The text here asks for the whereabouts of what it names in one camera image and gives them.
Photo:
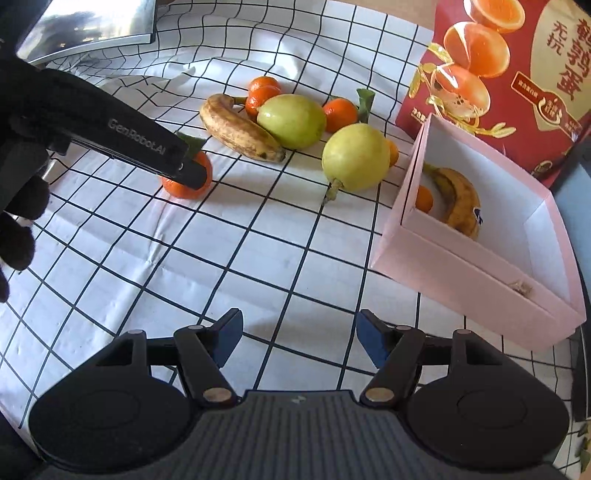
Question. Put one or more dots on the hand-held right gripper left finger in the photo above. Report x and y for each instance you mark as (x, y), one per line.
(229, 332)

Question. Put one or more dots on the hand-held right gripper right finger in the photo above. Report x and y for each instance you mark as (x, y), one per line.
(371, 338)

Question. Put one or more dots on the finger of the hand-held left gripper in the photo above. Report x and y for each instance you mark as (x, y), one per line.
(194, 177)

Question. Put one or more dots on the tangerine with green leaf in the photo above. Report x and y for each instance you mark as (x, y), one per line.
(178, 188)
(339, 115)

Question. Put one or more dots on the spotted yellow banana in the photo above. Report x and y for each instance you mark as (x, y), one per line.
(231, 127)

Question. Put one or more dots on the pink cardboard box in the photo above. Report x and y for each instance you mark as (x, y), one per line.
(461, 286)

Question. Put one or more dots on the green pear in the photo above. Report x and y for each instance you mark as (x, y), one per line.
(355, 157)
(291, 121)

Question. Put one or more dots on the person's left hand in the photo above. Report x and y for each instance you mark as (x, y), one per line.
(16, 240)

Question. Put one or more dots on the white black grid tablecloth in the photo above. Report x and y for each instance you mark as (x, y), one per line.
(277, 254)

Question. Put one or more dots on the silver metallic panel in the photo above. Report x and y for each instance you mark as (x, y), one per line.
(92, 23)

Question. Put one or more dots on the small brown scrap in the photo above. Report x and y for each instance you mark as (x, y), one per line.
(521, 287)

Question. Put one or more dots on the banana with sticker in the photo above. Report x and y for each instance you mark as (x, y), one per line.
(457, 198)

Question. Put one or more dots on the leaf printed cloth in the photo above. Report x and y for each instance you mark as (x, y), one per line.
(583, 443)

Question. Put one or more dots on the dark grey box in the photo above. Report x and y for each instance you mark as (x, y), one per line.
(575, 180)

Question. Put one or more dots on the red printed fruit box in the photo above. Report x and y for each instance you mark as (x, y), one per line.
(508, 46)

